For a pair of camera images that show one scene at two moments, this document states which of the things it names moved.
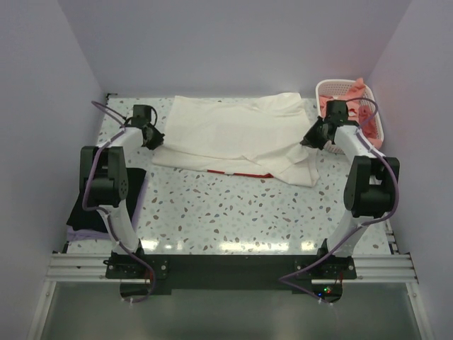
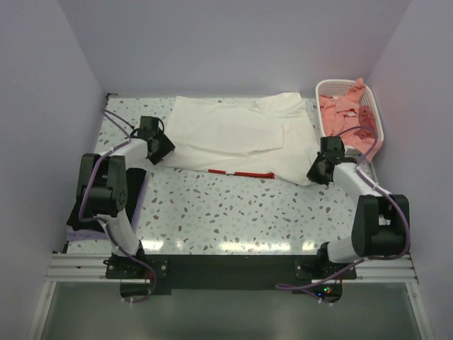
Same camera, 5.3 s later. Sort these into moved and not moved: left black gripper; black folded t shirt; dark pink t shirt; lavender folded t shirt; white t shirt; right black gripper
Moved: right black gripper; left black gripper
Not moved: lavender folded t shirt; black folded t shirt; white t shirt; dark pink t shirt
